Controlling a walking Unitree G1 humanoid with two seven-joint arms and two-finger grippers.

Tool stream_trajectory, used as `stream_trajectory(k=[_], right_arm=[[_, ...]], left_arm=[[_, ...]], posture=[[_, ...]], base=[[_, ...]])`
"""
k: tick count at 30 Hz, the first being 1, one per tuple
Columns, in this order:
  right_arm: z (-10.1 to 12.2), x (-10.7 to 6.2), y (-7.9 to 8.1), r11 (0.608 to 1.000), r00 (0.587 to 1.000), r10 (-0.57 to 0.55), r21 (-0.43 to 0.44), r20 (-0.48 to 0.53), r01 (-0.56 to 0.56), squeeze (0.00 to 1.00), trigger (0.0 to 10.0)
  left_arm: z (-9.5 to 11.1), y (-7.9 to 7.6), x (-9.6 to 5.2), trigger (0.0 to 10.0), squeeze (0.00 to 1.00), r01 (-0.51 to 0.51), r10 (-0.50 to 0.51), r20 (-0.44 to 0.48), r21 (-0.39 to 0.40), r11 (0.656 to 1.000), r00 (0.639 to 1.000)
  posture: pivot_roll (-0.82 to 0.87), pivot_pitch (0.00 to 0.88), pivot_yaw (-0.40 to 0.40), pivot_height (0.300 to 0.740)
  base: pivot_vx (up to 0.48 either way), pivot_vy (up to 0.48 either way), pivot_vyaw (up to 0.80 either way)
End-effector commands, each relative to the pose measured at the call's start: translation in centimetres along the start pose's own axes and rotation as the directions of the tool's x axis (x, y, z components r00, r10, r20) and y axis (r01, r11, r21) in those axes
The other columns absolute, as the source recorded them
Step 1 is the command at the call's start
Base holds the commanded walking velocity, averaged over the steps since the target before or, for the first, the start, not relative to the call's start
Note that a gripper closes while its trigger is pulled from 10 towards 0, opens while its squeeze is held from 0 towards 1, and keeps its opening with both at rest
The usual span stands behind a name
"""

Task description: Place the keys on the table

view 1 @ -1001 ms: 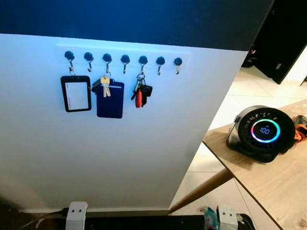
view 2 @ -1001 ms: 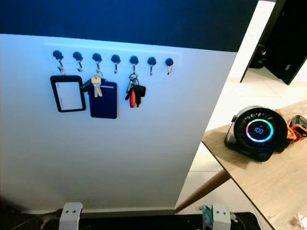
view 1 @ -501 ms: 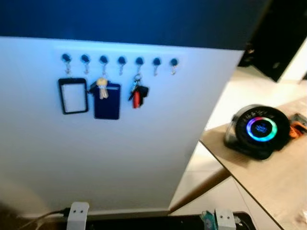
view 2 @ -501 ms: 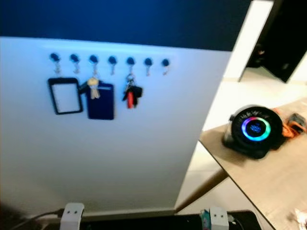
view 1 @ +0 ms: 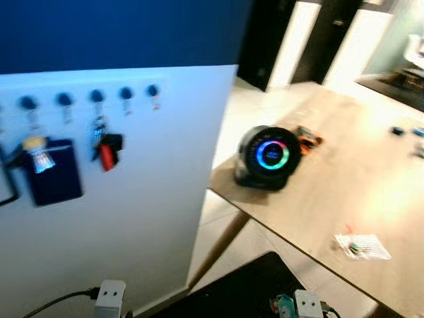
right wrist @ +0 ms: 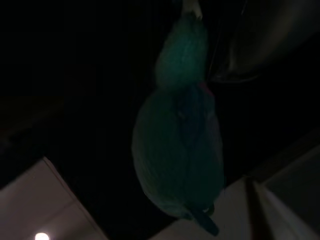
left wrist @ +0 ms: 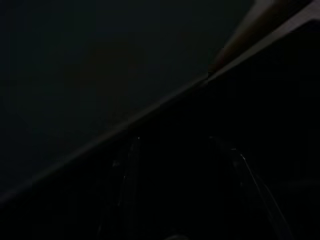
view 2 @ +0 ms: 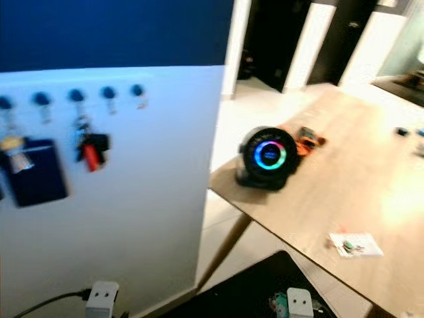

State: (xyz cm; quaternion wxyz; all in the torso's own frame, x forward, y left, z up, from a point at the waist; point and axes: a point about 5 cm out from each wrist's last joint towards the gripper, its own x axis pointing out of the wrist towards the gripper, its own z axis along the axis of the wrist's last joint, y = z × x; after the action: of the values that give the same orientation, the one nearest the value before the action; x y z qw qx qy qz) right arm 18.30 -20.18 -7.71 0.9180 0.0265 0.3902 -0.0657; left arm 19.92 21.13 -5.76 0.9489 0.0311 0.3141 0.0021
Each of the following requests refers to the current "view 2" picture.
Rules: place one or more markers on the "dark blue card wallet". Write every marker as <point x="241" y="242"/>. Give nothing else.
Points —
<point x="43" y="185"/>

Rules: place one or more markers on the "black and red key fob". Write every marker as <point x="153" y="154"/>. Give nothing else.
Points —
<point x="93" y="155"/>

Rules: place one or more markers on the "wooden table leg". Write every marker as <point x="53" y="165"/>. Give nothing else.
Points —
<point x="222" y="252"/>

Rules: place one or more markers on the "black chair seat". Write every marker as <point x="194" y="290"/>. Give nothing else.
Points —
<point x="238" y="291"/>

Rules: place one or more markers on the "dark door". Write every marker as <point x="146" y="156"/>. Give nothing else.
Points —
<point x="268" y="46"/>

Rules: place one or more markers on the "orange and black gadget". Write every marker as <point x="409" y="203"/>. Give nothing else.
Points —
<point x="310" y="140"/>

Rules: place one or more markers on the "clear plastic bag of parts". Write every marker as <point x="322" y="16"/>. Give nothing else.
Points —
<point x="358" y="245"/>

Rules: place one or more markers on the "small dark table object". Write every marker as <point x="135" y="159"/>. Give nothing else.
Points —
<point x="402" y="132"/>

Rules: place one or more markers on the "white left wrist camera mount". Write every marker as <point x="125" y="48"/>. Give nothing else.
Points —
<point x="103" y="299"/>

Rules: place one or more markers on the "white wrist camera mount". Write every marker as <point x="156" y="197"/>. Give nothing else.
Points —
<point x="299" y="303"/>
<point x="103" y="299"/>

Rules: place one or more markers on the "white door frame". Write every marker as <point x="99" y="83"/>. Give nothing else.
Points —
<point x="308" y="46"/>

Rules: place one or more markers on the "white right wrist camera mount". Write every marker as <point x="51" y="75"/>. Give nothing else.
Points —
<point x="299" y="303"/>

